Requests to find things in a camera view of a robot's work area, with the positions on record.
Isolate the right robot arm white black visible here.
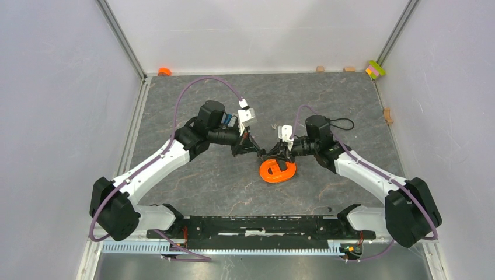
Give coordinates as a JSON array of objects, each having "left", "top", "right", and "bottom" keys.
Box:
[{"left": 263, "top": 115, "right": 442, "bottom": 248}]

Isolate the orange ring toy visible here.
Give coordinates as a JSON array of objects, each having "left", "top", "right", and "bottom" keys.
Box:
[{"left": 259, "top": 159, "right": 297, "bottom": 184}]

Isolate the blue grey toy brick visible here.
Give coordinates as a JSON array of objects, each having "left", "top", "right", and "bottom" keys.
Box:
[{"left": 222, "top": 113, "right": 238, "bottom": 128}]

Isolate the green pink brick stack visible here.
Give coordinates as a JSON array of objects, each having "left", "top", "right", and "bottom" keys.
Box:
[{"left": 365, "top": 60, "right": 386, "bottom": 80}]

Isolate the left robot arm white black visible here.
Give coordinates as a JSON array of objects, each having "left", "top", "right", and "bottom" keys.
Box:
[{"left": 89, "top": 100, "right": 263, "bottom": 242}]

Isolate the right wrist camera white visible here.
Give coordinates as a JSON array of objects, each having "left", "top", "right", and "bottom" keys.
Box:
[{"left": 277, "top": 125, "right": 294, "bottom": 151}]

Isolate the wooden block left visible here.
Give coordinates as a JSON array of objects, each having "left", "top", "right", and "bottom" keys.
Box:
[{"left": 315, "top": 65, "right": 325, "bottom": 73}]

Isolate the wooden arch piece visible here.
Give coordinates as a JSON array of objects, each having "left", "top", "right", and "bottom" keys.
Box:
[{"left": 383, "top": 108, "right": 394, "bottom": 125}]

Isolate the black cable loop lock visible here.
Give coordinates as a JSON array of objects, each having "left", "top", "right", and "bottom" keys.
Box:
[{"left": 329, "top": 118, "right": 355, "bottom": 131}]

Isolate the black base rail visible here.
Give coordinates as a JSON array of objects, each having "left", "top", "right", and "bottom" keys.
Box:
[{"left": 164, "top": 215, "right": 376, "bottom": 250}]

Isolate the orange cap at wall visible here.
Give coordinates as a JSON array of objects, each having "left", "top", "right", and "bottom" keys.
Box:
[{"left": 157, "top": 67, "right": 172, "bottom": 76}]

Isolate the white toothed cable duct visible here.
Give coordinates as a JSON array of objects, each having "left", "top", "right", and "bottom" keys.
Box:
[{"left": 102, "top": 241, "right": 344, "bottom": 257}]

